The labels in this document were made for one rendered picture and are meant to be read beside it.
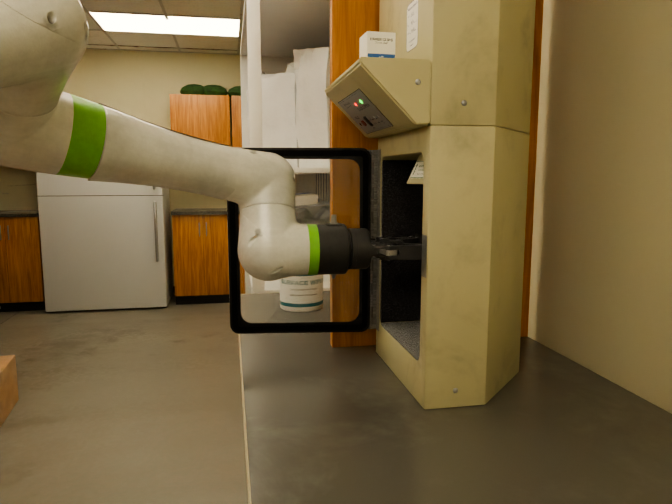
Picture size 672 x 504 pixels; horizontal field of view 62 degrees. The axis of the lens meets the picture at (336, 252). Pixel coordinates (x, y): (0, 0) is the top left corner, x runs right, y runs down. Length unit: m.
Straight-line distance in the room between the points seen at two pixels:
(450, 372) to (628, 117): 0.59
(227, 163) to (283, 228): 0.14
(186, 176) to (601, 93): 0.84
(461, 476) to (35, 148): 0.71
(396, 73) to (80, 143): 0.47
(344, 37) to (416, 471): 0.88
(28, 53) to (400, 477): 0.67
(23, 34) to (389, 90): 0.49
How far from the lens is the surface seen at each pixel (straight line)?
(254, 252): 0.96
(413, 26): 1.03
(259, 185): 0.98
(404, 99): 0.90
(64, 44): 0.74
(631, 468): 0.90
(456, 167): 0.93
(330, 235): 0.98
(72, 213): 5.93
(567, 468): 0.87
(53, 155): 0.86
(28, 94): 0.79
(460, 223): 0.93
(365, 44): 1.01
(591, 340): 1.31
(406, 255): 0.98
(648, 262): 1.16
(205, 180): 0.95
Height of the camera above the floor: 1.33
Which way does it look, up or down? 8 degrees down
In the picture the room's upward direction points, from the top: straight up
